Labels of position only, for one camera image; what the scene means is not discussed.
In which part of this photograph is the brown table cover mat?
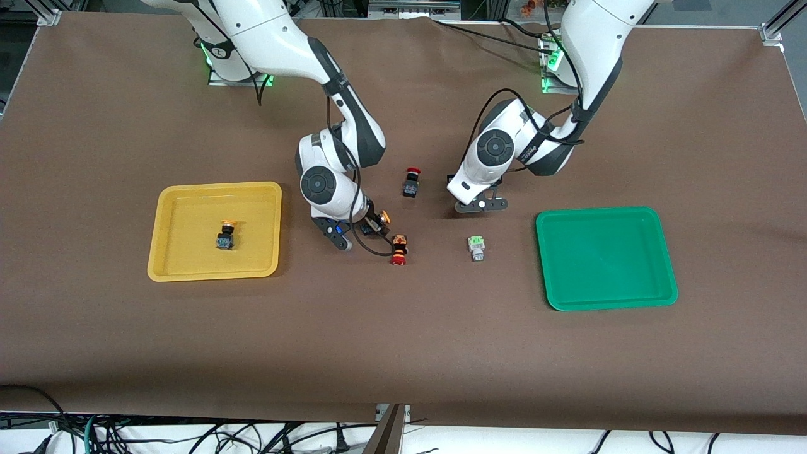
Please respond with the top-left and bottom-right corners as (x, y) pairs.
(0, 11), (807, 436)

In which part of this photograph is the green plastic tray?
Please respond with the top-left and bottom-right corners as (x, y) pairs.
(535, 207), (679, 311)

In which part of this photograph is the yellow plastic tray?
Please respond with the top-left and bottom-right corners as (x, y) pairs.
(147, 182), (283, 282)

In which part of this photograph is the grey metal box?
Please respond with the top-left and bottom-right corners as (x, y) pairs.
(368, 0), (462, 20)

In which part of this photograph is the dark wooden table beam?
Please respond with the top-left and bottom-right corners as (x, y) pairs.
(362, 404), (407, 454)

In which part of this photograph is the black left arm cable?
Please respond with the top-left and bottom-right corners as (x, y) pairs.
(462, 0), (590, 183)

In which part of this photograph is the black cable on mat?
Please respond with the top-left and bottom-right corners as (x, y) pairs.
(431, 18), (555, 57)

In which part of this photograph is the thick black floor cable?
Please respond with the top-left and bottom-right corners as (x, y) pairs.
(0, 383), (73, 454)

